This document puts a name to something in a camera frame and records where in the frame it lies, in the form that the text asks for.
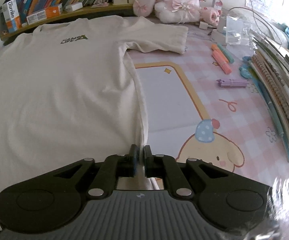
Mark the orange highlighter pen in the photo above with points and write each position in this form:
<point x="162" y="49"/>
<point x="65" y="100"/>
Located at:
<point x="214" y="47"/>

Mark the green highlighter pen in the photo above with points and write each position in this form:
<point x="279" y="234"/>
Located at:
<point x="226" y="53"/>

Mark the white eraser block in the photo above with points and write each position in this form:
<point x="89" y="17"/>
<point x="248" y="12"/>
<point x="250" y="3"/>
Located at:
<point x="73" y="7"/>

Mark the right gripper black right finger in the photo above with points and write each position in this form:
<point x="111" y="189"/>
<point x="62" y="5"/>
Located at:
<point x="228" y="201"/>

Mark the upright usmile toothpaste box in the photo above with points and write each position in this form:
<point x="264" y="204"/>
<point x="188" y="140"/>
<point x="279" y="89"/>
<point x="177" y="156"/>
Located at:
<point x="11" y="16"/>

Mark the white t-shirt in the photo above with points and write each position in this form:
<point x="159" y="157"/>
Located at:
<point x="71" y="91"/>

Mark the pink white plush bunny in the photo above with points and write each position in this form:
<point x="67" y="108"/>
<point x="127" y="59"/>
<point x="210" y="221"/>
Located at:
<point x="177" y="11"/>

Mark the pink highlighter pen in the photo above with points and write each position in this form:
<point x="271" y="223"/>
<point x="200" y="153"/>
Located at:
<point x="224" y="66"/>

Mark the wooden shelf board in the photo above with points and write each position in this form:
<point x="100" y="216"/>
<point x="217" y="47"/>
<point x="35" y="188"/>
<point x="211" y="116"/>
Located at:
<point x="83" y="12"/>

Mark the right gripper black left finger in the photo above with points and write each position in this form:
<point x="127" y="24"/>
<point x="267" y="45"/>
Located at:
<point x="53" y="199"/>

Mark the lying usmile toothpaste box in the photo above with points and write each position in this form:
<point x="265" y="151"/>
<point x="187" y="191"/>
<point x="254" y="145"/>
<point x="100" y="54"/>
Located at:
<point x="44" y="14"/>

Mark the stack of notebooks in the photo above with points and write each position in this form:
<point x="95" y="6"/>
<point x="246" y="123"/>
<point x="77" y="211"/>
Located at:
<point x="270" y="62"/>

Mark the pink scissors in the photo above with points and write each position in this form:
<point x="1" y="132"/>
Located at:
<point x="100" y="4"/>

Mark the pink checkered desk mat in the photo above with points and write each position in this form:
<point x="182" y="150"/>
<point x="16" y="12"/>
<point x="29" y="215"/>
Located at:
<point x="190" y="116"/>

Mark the clear acrylic box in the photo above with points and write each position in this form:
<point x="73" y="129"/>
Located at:
<point x="234" y="28"/>

